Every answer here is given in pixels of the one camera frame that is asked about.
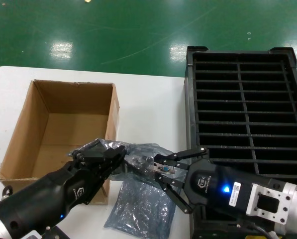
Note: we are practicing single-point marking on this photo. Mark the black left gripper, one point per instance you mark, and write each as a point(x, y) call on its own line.
point(51, 196)

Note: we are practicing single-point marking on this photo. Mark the brown cardboard box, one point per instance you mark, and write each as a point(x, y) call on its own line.
point(63, 97)

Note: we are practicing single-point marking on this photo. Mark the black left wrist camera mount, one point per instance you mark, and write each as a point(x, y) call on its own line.
point(55, 232)

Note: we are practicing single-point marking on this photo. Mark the grey antistatic bag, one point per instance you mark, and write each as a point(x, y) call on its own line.
point(143, 209)
point(140, 149)

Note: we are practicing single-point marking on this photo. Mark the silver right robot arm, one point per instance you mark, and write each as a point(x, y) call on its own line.
point(287, 196)

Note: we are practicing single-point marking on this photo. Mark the black slotted container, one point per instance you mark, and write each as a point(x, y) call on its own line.
point(240, 104)

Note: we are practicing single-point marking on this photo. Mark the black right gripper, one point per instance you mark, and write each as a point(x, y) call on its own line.
point(213, 186)

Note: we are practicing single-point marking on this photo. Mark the graphics card with silver bracket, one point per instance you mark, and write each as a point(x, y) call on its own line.
point(148, 165)

